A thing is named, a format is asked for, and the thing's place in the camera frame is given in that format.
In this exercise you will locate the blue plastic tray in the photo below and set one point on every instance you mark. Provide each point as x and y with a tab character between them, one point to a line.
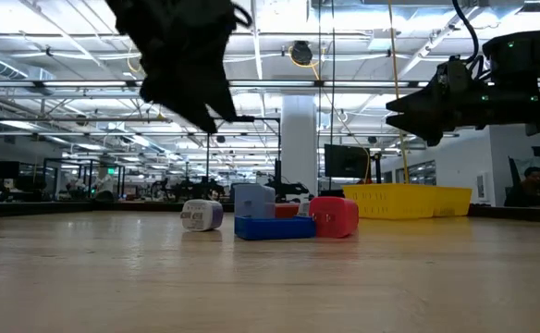
274	228

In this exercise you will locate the person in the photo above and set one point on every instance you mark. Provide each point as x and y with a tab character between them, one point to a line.
533	187
105	185

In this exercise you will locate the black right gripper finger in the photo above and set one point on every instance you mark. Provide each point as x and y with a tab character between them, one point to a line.
418	102
418	127

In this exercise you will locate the light blue charger block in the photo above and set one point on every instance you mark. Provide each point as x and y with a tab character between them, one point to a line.
254	201

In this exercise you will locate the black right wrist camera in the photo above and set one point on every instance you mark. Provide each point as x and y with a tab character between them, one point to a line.
450	71

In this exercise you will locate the white cylindrical container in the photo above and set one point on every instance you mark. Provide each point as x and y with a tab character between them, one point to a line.
200	215

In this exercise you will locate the red charger block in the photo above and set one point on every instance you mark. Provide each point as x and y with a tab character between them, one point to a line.
288	210

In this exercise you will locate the black background robot arm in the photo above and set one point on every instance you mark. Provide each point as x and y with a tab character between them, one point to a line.
191	189
288	188

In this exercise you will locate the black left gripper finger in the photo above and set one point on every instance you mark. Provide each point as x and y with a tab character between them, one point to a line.
205	102
159	92

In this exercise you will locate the dark office chair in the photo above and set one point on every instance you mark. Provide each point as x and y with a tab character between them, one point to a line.
512	173

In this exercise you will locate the black monitor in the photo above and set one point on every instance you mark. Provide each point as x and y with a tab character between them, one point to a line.
346	162
2	170

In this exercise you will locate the yellow plastic basket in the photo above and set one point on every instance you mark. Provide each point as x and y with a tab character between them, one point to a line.
455	201
390	202

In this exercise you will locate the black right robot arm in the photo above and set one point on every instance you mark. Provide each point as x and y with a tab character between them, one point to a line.
515	60

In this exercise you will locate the black table edge rail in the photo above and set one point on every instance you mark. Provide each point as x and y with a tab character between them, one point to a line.
43	210

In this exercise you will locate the white square column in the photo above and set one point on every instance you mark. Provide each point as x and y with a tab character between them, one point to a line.
299	143

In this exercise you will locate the pink-red charger cube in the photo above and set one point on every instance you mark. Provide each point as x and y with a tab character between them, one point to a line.
335	217

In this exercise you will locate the black metal frame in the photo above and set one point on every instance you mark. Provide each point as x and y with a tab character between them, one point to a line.
207	162

